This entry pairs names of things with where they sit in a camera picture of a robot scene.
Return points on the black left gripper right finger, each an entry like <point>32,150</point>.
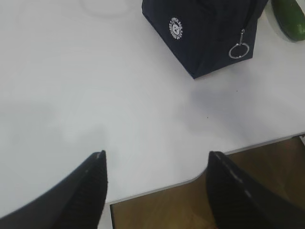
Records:
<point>238,201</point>

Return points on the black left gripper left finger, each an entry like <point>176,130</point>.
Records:
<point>77,202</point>

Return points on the navy blue fabric bag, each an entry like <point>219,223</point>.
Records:
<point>206,35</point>

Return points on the green cucumber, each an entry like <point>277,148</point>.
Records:
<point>290,18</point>

